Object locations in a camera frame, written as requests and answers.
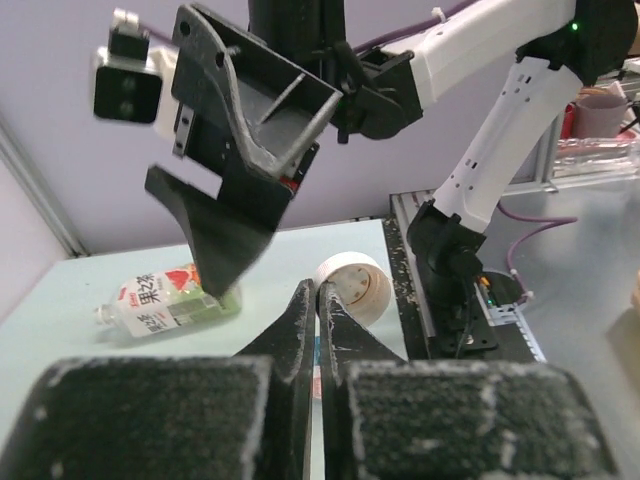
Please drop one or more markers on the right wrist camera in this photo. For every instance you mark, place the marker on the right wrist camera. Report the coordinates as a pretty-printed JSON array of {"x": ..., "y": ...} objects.
[{"x": 129, "y": 75}]

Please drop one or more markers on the aluminium frame post left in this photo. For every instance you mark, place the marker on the aluminium frame post left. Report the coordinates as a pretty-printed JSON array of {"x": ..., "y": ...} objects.
[{"x": 25, "y": 171}]

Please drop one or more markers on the large white bottle cap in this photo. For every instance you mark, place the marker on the large white bottle cap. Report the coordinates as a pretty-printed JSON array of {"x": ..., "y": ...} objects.
[{"x": 362, "y": 284}]

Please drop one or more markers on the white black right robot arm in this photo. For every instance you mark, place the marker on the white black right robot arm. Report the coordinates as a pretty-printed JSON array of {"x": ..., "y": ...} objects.
[{"x": 388, "y": 83}]

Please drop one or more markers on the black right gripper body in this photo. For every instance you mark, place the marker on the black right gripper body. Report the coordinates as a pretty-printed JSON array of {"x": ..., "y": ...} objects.
[{"x": 232, "y": 101}]

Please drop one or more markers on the white green fruit tea bottle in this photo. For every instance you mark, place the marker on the white green fruit tea bottle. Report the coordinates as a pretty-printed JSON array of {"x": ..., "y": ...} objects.
[{"x": 155, "y": 303}]

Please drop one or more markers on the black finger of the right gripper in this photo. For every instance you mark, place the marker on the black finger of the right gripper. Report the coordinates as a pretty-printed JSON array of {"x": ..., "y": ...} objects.
[
  {"x": 223, "y": 243},
  {"x": 259, "y": 200}
]

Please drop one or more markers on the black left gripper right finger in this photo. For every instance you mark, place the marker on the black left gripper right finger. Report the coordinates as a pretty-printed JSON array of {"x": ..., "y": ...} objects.
[{"x": 388, "y": 418}]

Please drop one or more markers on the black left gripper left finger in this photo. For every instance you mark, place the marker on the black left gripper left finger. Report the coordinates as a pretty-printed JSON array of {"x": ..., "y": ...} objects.
[{"x": 246, "y": 416}]

